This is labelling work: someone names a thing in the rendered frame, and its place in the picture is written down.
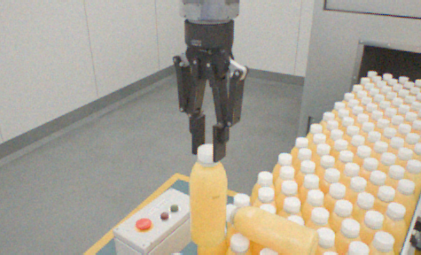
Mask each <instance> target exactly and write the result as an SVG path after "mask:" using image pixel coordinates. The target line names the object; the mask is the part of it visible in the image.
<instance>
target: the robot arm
mask: <svg viewBox="0 0 421 255"><path fill-rule="evenodd" d="M178 3H179V14H180V16H181V17H182V18H185V19H186V20H185V21H184V38H185V45H187V49H186V51H185V53H182V54H179V55H177V56H174V57H173V61H174V66H175V69H176V76H177V94H178V103H179V110H180V112H185V113H187V115H188V117H189V132H190V133H191V141H192V154H193V155H197V154H198V147H200V145H203V144H205V114H204V113H202V112H204V111H202V110H201V107H202V104H203V99H204V95H205V86H206V82H207V80H208V82H209V86H210V87H211V88H212V94H213V99H214V108H215V112H216V122H217V123H216V124H214V125H213V126H212V134H213V162H214V163H218V162H219V161H220V160H221V159H222V158H224V157H225V156H226V143H227V142H228V141H229V139H230V137H229V133H230V128H231V127H233V126H234V125H235V124H238V123H239V122H240V118H241V111H242V104H243V90H244V82H245V78H246V76H247V74H248V72H249V67H247V66H241V65H239V64H237V63H236V62H235V59H234V57H233V54H232V51H231V49H232V45H233V43H234V28H235V20H234V19H235V18H236V17H237V16H238V15H239V3H240V0H178ZM190 66H191V67H192V71H191V68H190ZM229 69H230V78H231V80H230V88H229V97H228V90H227V82H228V75H227V72H228V71H229ZM185 102H186V103H185Z"/></svg>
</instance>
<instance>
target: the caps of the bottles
mask: <svg viewBox="0 0 421 255"><path fill-rule="evenodd" d="M376 75H377V73H375V72H368V76H370V77H372V80H373V81H377V82H378V83H377V85H378V86H379V87H382V91H384V92H387V97H388V98H391V99H393V104H396V105H399V106H400V107H399V110H400V112H406V118H407V120H414V124H413V127H414V128H421V121H420V120H416V119H417V114H416V113H414V112H409V110H410V106H407V105H405V104H403V99H400V98H396V96H397V93H396V92H391V90H392V88H390V87H388V86H386V82H385V81H381V79H382V77H378V76H376ZM383 78H384V79H385V80H389V81H388V84H393V85H394V86H393V89H396V90H400V92H399V95H400V96H406V97H405V101H407V102H408V103H412V106H411V107H412V108H413V109H416V110H419V115H420V116H421V103H418V102H415V100H416V97H414V96H409V91H408V90H406V89H402V84H396V83H397V80H396V79H392V75H391V74H388V73H385V74H384V77H383ZM408 80H409V78H407V77H399V81H400V82H404V83H405V84H404V87H406V88H408V89H410V92H412V93H414V94H417V99H421V93H420V89H419V88H413V86H414V83H413V82H411V81H408ZM361 83H363V84H365V88H367V89H370V94H372V95H375V100H377V101H379V102H380V104H379V106H381V107H383V108H386V114H388V115H392V116H393V118H392V122H393V123H396V124H400V126H399V130H400V132H405V133H407V141H409V142H411V143H417V142H418V141H419V139H420V135H417V134H414V133H408V132H410V130H411V125H407V124H402V123H403V117H402V116H399V115H396V112H397V110H396V109H394V108H391V107H389V106H390V104H391V103H389V102H388V101H384V99H385V96H382V95H379V94H378V93H379V89H375V84H372V83H370V79H368V78H362V79H361ZM416 85H419V86H421V80H417V81H416ZM362 90H363V86H361V85H354V91H357V96H359V97H362V103H365V104H367V110H370V111H373V112H372V114H371V117H373V118H375V119H378V125H379V126H380V127H383V128H385V130H384V135H388V136H395V135H396V129H395V128H391V127H388V126H389V120H386V119H382V116H383V113H382V112H381V111H376V110H377V108H378V106H377V105H376V104H372V103H371V98H370V97H367V94H368V92H367V91H362ZM354 96H355V95H354V94H351V93H346V94H345V99H347V100H349V102H348V105H349V106H353V107H354V109H353V113H357V114H358V115H357V120H359V121H361V122H364V123H363V129H364V130H366V131H371V132H369V134H368V138H369V139H371V140H373V141H378V140H379V139H380V137H381V134H380V133H379V132H375V131H373V130H374V128H375V125H374V124H373V123H371V122H367V121H368V118H369V116H368V115H367V114H364V113H363V110H364V109H363V108H362V107H361V106H358V104H359V102H358V101H357V100H355V99H354ZM335 108H336V109H337V110H339V116H340V117H344V118H343V125H347V126H348V127H347V132H348V133H349V134H350V135H353V138H352V143H354V144H357V145H363V144H364V137H363V136H361V135H357V134H358V132H359V128H358V127H356V126H351V125H354V119H353V118H350V117H348V115H349V110H344V108H345V104H344V103H343V102H336V103H335ZM334 116H335V115H334V113H330V112H326V113H325V114H324V119H325V120H328V122H327V128H331V129H332V132H331V137H332V138H334V139H337V140H336V143H335V147H336V148H337V149H340V150H345V149H346V148H347V141H346V140H343V139H341V138H342V136H343V132H342V131H340V130H338V129H336V128H338V126H339V123H338V122H337V121H336V120H333V119H334ZM325 139H326V136H325V135H323V134H314V142H316V143H320V144H318V145H317V152H318V153H320V154H329V151H330V148H331V147H330V146H329V145H328V144H325ZM387 148H388V144H387V143H384V142H375V150H376V151H386V150H387ZM415 151H416V152H418V153H421V143H417V144H416V146H415ZM357 154H360V155H361V156H364V157H368V156H369V155H370V154H371V148H370V147H366V146H360V147H358V149H357ZM412 155H413V150H410V149H408V148H400V150H399V156H400V157H401V158H411V157H412ZM299 157H300V158H303V159H308V158H310V157H311V150H309V149H305V148H303V149H300V150H299ZM353 157H354V153H353V152H351V151H341V152H340V154H339V158H340V159H341V160H343V161H352V159H353ZM395 160H396V156H395V155H394V154H392V153H389V152H386V153H383V154H382V161H384V162H386V163H387V164H393V163H394V161H395ZM278 161H279V162H280V163H281V164H284V165H289V164H291V163H292V155H289V154H287V153H282V154H281V155H279V158H278ZM334 162H335V158H333V157H332V156H329V155H324V156H322V157H321V165H322V166H333V165H334ZM364 166H365V167H366V168H371V169H375V168H377V167H378V161H377V160H376V159H374V158H365V159H364ZM407 168H408V169H409V170H411V171H413V172H420V170H421V162H420V161H416V160H413V159H412V160H410V161H408V164H407ZM301 169H302V170H303V171H304V172H306V173H312V172H314V169H315V163H314V162H311V161H308V160H306V161H303V162H302V163H301ZM359 170H360V167H359V166H358V165H357V164H355V163H347V164H346V167H345V171H346V173H348V174H351V175H356V174H358V173H359ZM294 171H295V170H294V169H293V168H292V167H291V166H282V167H281V168H280V175H281V176H282V177H284V178H292V177H293V175H294ZM404 172H405V169H404V168H402V166H398V165H392V166H390V168H389V174H390V175H393V176H395V177H402V176H403V175H404ZM324 176H325V178H326V179H328V180H329V181H336V180H338V179H339V170H337V169H332V168H329V169H326V170H325V174H324ZM370 178H371V180H372V181H373V182H375V183H384V182H385V179H386V174H385V173H383V172H379V171H373V172H372V173H371V177H370ZM272 181H273V175H272V174H270V173H269V172H261V173H259V174H258V182H260V183H261V184H263V185H269V184H271V183H272ZM304 183H305V184H306V185H307V186H309V187H310V188H314V187H317V184H318V183H319V178H318V177H317V176H316V175H314V174H307V175H306V176H305V178H304ZM366 184H367V182H366V180H364V179H363V178H362V177H359V176H355V177H353V178H352V180H351V187H353V188H354V189H358V190H363V189H364V188H365V187H366ZM398 188H399V190H402V191H403V192H406V193H411V192H413V189H414V188H415V183H414V182H412V181H410V180H407V179H401V180H399V185H398ZM282 190H283V192H285V193H288V194H293V193H295V192H296V190H297V184H296V183H295V182H294V181H284V182H283V185H282ZM330 192H331V194H332V195H333V196H335V197H342V196H344V195H345V193H346V187H345V186H344V185H342V184H338V183H333V184H332V185H331V187H330ZM258 195H259V198H260V199H261V200H265V201H269V200H271V199H273V196H274V191H273V189H271V188H269V187H262V188H261V189H259V194H258ZM378 195H379V196H380V197H382V198H384V199H387V200H391V199H393V198H394V196H395V190H394V189H393V188H392V187H388V186H381V187H379V190H378ZM323 200H324V194H323V192H322V191H319V190H316V189H312V190H310V191H309V192H308V201H309V203H313V204H321V203H322V202H323ZM357 202H358V204H359V205H362V206H365V207H371V206H372V205H373V204H374V196H372V195H371V194H368V193H365V192H363V193H360V194H359V195H358V198H357ZM234 204H235V206H236V207H240V208H241V207H247V206H249V204H250V198H249V197H248V196H247V195H246V194H237V195H236V196H235V197H234ZM284 208H285V209H286V210H287V211H291V212H296V211H298V210H299V208H300V200H299V199H298V198H296V197H287V198H286V199H285V201H284ZM352 209H353V206H352V204H351V203H350V202H348V201H346V200H343V199H341V200H339V201H337V202H336V204H335V210H336V212H337V213H340V214H343V215H349V214H350V213H351V212H352ZM387 212H388V214H389V215H391V216H392V217H394V218H396V219H401V218H402V217H403V216H404V215H405V212H406V208H405V207H404V206H403V205H399V204H397V203H391V204H390V205H388V208H387ZM328 217H329V213H328V210H325V209H324V208H321V207H317V208H314V209H313V211H312V219H313V220H314V221H316V222H317V223H325V222H327V220H328ZM383 220H384V216H383V215H382V214H381V213H380V212H375V211H368V212H367V213H366V216H365V221H366V222H367V223H368V224H369V225H371V226H372V227H381V224H382V223H383ZM359 229H360V223H358V222H357V221H356V220H350V219H348V220H343V221H342V225H341V231H343V232H344V233H345V235H349V236H356V235H357V234H358V233H359ZM317 232H319V234H320V241H319V243H320V244H322V245H324V246H325V245H332V244H333V242H334V238H335V235H334V232H333V231H331V230H330V229H329V228H319V229H318V230H317ZM374 244H375V245H377V247H378V248H380V249H383V250H390V249H391V248H392V247H393V245H394V237H393V236H391V235H390V234H387V233H386V232H382V231H380V232H377V234H376V235H375V237H374ZM369 252H370V249H369V248H368V246H367V245H366V244H364V243H362V242H359V241H357V242H352V243H351V244H350V245H349V248H348V253H349V255H369Z"/></svg>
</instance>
